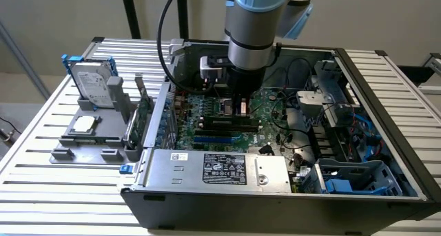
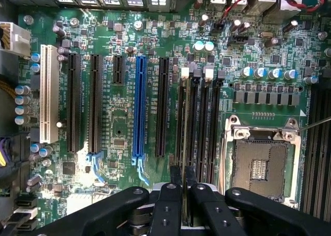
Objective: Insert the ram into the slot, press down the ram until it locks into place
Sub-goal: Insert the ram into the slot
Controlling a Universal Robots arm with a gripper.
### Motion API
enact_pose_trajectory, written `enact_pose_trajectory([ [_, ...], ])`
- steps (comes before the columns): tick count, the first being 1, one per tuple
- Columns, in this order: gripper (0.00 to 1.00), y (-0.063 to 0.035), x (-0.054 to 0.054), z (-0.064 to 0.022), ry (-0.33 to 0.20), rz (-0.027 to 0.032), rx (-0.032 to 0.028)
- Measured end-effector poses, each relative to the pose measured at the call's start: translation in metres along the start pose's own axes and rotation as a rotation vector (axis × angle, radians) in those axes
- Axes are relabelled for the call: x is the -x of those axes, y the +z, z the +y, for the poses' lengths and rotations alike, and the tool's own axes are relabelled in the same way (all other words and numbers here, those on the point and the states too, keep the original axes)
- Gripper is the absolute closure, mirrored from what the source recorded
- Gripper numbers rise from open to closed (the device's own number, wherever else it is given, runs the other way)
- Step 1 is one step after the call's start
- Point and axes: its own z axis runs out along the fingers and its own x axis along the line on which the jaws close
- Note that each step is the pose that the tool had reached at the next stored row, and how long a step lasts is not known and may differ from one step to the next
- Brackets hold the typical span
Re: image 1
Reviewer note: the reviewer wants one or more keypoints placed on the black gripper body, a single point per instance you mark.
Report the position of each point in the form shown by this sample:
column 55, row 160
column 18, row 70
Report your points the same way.
column 246, row 79

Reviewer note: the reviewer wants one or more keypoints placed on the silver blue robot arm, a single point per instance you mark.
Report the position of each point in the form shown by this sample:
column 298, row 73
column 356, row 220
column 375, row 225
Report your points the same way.
column 248, row 27

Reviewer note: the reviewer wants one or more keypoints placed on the black RAM slot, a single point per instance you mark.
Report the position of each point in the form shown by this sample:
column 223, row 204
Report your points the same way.
column 227, row 128

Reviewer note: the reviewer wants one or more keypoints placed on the blue expansion slot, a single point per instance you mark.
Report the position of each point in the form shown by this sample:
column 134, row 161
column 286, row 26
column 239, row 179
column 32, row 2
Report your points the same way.
column 215, row 140

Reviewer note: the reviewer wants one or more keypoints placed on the CPU socket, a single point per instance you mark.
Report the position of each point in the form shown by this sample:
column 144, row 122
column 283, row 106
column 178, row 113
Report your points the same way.
column 224, row 105

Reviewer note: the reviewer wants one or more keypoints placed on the green motherboard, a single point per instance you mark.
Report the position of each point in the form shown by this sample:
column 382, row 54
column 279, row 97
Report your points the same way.
column 203, row 112

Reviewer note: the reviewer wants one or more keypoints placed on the grey metal drive cage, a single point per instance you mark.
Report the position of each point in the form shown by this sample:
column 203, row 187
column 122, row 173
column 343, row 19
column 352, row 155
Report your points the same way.
column 331, row 91

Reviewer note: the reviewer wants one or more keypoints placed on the green graphics card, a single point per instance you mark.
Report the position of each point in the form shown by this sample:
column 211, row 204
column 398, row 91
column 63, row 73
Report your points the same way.
column 139, row 117

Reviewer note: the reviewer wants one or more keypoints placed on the silver power supply unit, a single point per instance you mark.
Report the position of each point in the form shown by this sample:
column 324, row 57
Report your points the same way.
column 192, row 171

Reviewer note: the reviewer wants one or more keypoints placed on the black vertical pole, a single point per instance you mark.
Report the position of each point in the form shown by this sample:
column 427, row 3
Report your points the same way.
column 183, row 16
column 131, row 14

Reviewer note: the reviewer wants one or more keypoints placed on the blue plastic clip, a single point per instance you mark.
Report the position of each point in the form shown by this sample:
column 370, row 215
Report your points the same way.
column 126, row 169

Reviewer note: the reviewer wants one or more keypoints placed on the black open PC case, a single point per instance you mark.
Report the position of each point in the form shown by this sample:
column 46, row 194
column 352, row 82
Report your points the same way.
column 276, row 210

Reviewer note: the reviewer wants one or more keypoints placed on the grey parts rack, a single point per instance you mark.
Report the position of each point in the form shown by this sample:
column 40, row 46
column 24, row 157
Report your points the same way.
column 103, row 143

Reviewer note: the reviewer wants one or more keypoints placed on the silver CPU chip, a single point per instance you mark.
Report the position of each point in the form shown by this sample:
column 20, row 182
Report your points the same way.
column 83, row 124

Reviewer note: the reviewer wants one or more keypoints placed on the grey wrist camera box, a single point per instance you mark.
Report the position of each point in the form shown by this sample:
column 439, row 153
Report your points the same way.
column 210, row 66

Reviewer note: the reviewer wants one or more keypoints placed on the hard disk in blue bracket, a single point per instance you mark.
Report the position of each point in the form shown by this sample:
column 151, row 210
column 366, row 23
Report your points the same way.
column 91, row 83

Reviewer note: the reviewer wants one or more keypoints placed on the grey metal frame post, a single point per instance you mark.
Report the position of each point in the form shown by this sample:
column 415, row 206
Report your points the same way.
column 20, row 57

